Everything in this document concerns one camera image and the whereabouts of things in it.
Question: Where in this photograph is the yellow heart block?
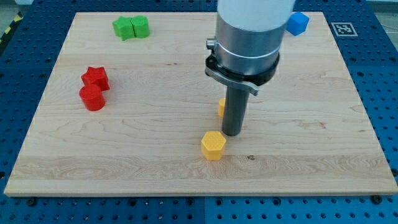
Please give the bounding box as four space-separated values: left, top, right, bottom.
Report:
218 98 226 118

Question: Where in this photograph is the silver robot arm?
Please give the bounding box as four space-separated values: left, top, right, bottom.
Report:
205 0 295 95

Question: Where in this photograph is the wooden board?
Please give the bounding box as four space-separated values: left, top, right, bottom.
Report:
5 12 397 197

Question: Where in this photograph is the blue cube block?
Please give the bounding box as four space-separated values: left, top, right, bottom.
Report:
286 12 310 36

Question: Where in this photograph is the red cylinder block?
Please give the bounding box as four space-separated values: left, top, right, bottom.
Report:
79 84 105 111

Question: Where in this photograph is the green cylinder block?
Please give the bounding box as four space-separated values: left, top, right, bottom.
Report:
131 16 150 39

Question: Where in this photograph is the green star block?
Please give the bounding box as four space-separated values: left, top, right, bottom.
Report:
112 16 135 41

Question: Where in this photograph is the fiducial marker tag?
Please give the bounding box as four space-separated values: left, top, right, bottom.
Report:
331 22 358 37

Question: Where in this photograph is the red star block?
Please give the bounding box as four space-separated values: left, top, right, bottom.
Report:
81 67 110 91

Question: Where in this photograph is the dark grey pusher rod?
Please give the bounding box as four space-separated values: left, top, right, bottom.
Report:
222 87 249 136

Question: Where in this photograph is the yellow hexagon block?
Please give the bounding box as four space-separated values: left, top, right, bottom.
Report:
201 131 226 161

